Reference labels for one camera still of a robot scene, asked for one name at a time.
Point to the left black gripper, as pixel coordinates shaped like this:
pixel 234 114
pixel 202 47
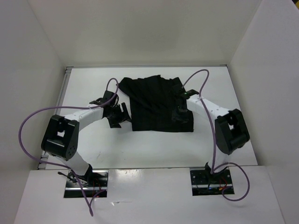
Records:
pixel 114 123

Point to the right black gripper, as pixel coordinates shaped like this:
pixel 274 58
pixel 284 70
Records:
pixel 184 118

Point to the black skirt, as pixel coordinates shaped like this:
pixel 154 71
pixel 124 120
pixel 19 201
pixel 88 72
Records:
pixel 152 102

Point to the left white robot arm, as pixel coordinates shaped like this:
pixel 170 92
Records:
pixel 61 136

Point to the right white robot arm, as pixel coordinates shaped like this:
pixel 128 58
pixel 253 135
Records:
pixel 229 130

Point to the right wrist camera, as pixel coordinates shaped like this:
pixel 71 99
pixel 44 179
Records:
pixel 179 92

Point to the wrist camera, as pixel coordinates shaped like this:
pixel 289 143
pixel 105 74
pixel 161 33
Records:
pixel 110 97
pixel 179 92

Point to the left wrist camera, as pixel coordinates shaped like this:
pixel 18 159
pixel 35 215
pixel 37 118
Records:
pixel 110 97

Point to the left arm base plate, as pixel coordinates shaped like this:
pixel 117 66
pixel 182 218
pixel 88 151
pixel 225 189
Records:
pixel 97 187

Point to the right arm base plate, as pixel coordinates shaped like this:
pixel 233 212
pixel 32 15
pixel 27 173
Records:
pixel 204 184

